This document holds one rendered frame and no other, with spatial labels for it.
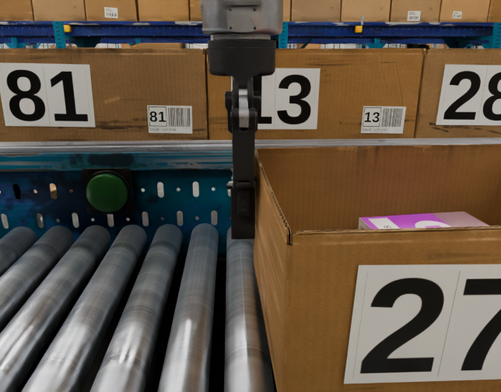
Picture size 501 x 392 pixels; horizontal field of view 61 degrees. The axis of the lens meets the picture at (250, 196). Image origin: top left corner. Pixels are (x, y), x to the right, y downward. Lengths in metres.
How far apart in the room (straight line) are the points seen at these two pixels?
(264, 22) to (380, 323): 0.30
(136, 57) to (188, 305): 0.45
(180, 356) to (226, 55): 0.31
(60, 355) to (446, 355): 0.37
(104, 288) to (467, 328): 0.43
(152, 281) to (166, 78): 0.37
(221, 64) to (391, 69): 0.44
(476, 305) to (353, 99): 0.52
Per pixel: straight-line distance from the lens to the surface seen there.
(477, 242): 0.36
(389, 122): 0.85
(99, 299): 0.59
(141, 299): 0.56
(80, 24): 5.53
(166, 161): 0.76
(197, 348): 0.48
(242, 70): 0.46
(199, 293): 0.57
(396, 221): 0.61
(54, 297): 0.62
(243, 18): 0.46
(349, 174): 0.62
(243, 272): 0.61
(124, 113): 0.82
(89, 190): 0.78
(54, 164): 0.81
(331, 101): 0.81
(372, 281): 0.34
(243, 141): 0.46
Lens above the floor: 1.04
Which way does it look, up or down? 19 degrees down
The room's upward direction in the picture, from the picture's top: straight up
